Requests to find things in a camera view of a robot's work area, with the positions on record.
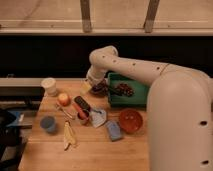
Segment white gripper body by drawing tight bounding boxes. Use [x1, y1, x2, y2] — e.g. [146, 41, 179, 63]
[86, 66, 106, 86]

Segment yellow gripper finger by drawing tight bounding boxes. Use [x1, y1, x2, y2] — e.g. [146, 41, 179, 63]
[80, 81, 92, 96]

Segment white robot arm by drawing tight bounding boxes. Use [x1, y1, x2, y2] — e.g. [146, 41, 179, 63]
[86, 46, 213, 171]

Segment green plastic tray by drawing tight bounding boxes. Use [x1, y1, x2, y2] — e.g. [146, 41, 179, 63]
[108, 72, 149, 107]

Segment dark purple bowl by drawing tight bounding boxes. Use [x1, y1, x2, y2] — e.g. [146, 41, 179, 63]
[90, 80, 108, 96]

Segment black spoon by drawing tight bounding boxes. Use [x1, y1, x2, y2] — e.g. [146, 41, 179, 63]
[102, 85, 122, 96]

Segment dark red grapes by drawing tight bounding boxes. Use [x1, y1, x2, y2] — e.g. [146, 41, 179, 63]
[116, 83, 134, 97]

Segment small metal cup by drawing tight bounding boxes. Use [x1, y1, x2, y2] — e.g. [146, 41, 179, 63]
[78, 110, 90, 125]

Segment grey crumpled cloth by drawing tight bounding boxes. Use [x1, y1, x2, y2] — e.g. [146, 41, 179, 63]
[90, 108, 107, 128]

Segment metal spoon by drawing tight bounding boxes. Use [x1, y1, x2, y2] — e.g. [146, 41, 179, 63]
[55, 103, 75, 120]

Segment white plastic cup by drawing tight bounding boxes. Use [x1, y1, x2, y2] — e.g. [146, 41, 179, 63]
[41, 77, 58, 96]

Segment blue sponge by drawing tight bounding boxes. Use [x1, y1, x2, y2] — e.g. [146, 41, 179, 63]
[106, 121, 123, 141]

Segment blue cup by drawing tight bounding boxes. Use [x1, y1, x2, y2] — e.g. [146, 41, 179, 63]
[40, 116, 56, 133]

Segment orange red bowl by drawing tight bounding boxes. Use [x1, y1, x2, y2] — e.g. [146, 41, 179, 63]
[119, 108, 143, 134]

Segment black chair with blue item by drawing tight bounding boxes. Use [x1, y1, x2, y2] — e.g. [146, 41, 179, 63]
[0, 108, 23, 171]

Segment red handled tool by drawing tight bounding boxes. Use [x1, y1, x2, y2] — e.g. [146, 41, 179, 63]
[72, 102, 87, 119]

